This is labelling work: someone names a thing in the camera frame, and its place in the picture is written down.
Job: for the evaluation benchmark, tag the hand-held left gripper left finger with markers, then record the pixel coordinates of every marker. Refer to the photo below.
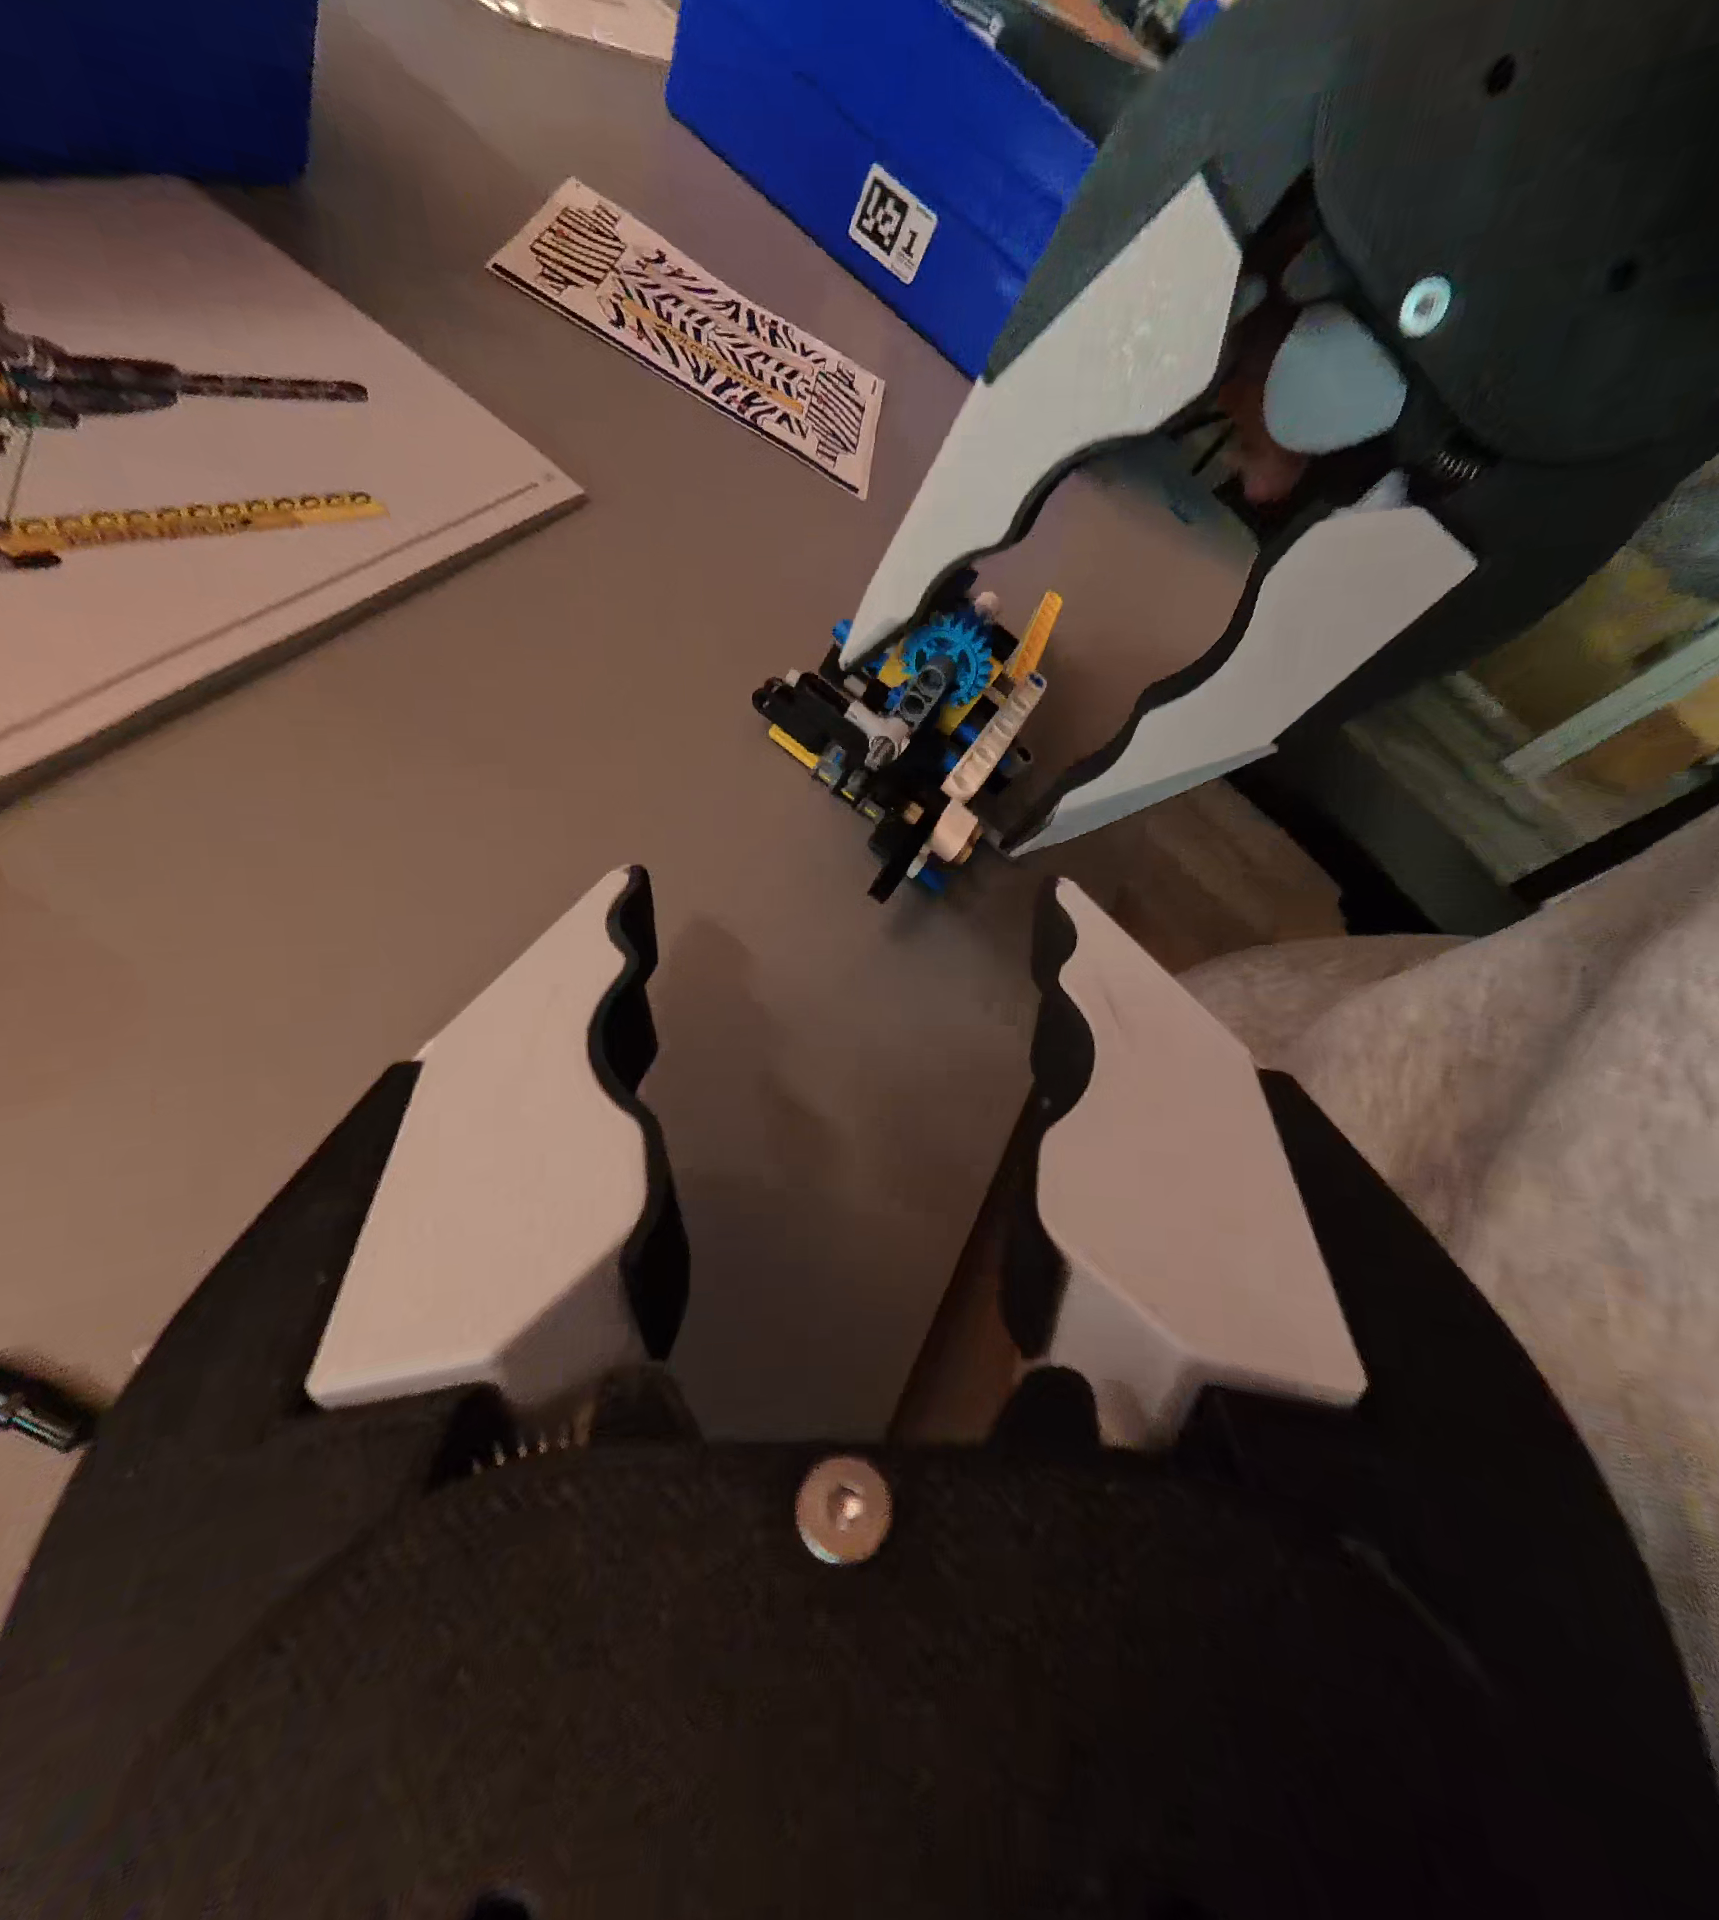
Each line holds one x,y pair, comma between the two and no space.
498,1185

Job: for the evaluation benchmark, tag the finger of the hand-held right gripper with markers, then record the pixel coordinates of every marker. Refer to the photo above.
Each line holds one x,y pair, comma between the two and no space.
1084,375
1340,615

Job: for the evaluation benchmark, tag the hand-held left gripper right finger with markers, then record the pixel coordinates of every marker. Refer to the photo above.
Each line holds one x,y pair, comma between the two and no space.
1174,1201

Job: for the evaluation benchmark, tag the partly built lego model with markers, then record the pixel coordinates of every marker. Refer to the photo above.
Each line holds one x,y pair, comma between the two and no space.
920,721

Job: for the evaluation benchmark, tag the lego instruction booklet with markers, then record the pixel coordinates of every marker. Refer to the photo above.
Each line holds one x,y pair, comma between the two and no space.
198,571

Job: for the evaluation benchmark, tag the small black lego piece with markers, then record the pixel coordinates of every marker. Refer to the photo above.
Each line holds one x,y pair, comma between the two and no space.
12,1402

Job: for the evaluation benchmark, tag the zebra striped sticker sheet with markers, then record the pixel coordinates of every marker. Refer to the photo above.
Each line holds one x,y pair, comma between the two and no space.
694,338

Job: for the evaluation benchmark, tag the person's leg in grey pants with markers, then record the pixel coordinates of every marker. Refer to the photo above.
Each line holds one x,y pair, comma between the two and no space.
1624,1201

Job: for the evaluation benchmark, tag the plain blue box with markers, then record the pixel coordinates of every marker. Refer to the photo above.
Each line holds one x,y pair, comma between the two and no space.
94,75

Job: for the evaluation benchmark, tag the pale shelf unit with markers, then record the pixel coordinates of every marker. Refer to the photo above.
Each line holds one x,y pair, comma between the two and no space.
1610,721

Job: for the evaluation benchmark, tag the blue box with white tag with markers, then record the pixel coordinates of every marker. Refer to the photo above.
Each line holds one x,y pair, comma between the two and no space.
830,135

